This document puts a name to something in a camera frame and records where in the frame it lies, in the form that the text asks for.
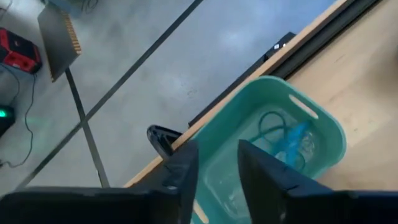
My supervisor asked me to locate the red black box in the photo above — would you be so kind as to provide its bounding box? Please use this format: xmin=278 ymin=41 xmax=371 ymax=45
xmin=0 ymin=27 xmax=43 ymax=75

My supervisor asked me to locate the black device green light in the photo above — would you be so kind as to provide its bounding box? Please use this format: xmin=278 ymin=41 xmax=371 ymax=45
xmin=0 ymin=105 xmax=16 ymax=138

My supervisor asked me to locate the teal plastic basket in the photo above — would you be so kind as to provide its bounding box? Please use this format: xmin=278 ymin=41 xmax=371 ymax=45
xmin=186 ymin=75 xmax=348 ymax=224

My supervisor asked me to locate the black aluminium table frame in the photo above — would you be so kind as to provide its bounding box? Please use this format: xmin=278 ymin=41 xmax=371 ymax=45
xmin=273 ymin=0 xmax=382 ymax=78

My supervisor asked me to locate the blue green rubber band bunch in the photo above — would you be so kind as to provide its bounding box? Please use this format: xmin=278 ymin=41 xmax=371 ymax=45
xmin=248 ymin=111 xmax=315 ymax=172

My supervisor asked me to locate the grey panel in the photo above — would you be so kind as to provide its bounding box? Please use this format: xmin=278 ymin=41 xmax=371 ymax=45
xmin=37 ymin=2 xmax=83 ymax=83

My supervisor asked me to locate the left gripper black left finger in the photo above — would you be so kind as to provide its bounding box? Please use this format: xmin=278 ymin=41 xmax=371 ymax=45
xmin=133 ymin=140 xmax=200 ymax=224

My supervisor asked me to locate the black metal leg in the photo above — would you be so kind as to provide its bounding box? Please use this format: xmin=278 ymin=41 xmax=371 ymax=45
xmin=64 ymin=67 xmax=111 ymax=189

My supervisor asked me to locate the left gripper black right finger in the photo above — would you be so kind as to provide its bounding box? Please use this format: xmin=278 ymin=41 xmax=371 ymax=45
xmin=238 ymin=139 xmax=332 ymax=224

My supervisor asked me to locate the black table crossbar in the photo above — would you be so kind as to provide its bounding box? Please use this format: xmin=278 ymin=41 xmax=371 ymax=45
xmin=188 ymin=30 xmax=297 ymax=128

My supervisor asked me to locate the black clamp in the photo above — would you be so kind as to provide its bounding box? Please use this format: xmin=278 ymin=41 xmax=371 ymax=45
xmin=146 ymin=124 xmax=183 ymax=161

